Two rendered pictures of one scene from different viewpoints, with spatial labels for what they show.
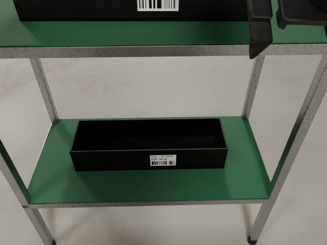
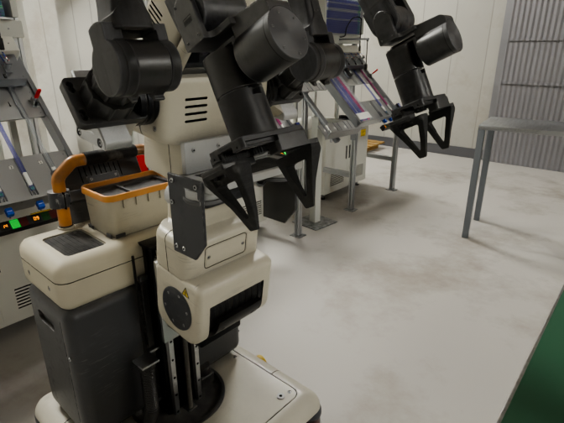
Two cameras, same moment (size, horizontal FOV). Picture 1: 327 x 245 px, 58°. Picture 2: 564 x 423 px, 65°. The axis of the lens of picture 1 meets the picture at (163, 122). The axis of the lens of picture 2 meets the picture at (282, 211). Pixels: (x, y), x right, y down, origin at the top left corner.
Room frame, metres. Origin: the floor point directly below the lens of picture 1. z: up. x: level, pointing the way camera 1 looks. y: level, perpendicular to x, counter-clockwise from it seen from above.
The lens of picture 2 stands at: (0.64, -0.52, 1.26)
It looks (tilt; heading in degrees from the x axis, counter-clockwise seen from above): 20 degrees down; 132
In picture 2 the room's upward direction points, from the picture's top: straight up
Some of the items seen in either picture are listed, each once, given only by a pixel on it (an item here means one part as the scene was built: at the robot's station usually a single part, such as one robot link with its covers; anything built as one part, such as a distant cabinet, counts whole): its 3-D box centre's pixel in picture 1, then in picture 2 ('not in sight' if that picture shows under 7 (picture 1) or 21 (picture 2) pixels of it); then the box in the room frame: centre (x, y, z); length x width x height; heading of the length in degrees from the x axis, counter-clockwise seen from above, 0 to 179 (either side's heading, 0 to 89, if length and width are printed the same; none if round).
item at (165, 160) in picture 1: (150, 144); not in sight; (0.80, 0.05, 0.41); 0.57 x 0.17 x 0.11; 91
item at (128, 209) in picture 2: not in sight; (135, 201); (-0.41, 0.06, 0.87); 0.23 x 0.15 x 0.11; 90
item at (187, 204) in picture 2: not in sight; (234, 187); (-0.01, 0.06, 0.99); 0.28 x 0.16 x 0.22; 90
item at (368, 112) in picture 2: not in sight; (336, 121); (-1.66, 2.82, 0.65); 1.01 x 0.73 x 1.29; 1
